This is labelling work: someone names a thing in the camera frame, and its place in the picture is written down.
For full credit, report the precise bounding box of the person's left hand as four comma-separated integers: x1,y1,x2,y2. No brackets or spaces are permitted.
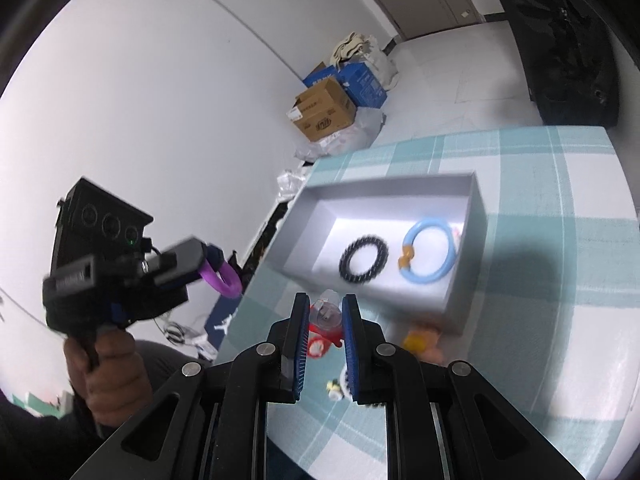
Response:
63,330,153,428

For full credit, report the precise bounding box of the cream tote bag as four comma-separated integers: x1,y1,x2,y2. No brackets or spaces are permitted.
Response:
330,32,399,90

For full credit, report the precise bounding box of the brown cardboard box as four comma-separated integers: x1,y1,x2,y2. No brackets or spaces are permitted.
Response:
286,77,357,142

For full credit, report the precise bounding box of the blue cardboard box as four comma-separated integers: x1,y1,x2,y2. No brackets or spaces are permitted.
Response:
303,62,387,108

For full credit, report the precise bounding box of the black beaded bracelet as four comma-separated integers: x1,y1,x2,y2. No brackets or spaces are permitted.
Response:
337,234,391,283

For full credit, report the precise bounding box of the red toy ring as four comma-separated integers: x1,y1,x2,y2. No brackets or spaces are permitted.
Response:
305,289,346,360

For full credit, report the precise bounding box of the grey plastic mailer bag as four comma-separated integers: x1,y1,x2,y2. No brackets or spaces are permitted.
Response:
295,107,386,164

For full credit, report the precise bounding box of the blue ring bracelet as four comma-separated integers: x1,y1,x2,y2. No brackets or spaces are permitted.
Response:
397,216,459,285

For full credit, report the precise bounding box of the pink yellow toy figure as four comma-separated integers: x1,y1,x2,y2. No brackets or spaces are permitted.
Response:
402,327,444,365

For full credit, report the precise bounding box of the blue shopping bag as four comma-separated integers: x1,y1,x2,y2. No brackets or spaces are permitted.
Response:
204,296,242,350

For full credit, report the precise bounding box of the teal plaid tablecloth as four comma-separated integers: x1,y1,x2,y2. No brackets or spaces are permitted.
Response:
214,124,640,480

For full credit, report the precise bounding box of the grey open jewelry box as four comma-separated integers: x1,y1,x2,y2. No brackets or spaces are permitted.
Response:
267,174,487,334

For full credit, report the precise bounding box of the purple ring bracelet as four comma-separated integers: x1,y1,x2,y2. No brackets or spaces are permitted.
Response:
197,257,244,300

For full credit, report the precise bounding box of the black backpack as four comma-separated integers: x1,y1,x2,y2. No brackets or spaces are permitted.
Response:
509,0,620,128

